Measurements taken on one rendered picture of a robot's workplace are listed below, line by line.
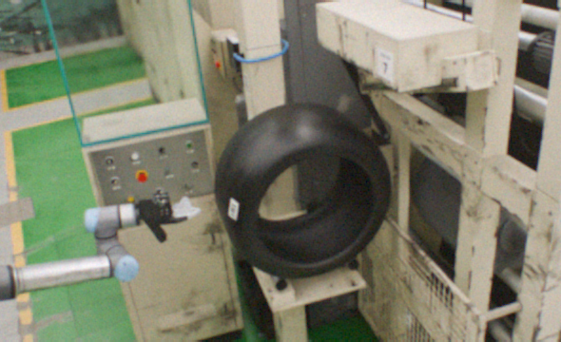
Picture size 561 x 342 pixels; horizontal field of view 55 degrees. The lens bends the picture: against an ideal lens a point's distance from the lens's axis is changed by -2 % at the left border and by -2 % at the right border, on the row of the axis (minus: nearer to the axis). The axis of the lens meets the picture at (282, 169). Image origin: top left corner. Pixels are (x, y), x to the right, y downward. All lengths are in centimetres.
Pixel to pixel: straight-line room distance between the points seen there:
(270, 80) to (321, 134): 40
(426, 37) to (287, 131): 51
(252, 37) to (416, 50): 69
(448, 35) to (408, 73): 14
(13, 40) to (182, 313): 836
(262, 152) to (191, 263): 114
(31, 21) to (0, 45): 68
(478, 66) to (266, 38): 80
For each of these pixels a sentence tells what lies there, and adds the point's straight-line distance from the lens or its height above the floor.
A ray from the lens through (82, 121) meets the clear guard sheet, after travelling 237.
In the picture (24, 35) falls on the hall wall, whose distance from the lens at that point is 1067.
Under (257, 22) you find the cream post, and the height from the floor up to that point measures 175.
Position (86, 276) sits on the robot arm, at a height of 121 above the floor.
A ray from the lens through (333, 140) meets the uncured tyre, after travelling 171.
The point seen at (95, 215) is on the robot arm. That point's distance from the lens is 177.
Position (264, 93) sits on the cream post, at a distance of 202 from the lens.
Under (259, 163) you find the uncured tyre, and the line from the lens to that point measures 168.
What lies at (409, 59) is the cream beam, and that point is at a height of 173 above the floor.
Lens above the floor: 215
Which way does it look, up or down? 27 degrees down
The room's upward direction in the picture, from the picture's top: 6 degrees counter-clockwise
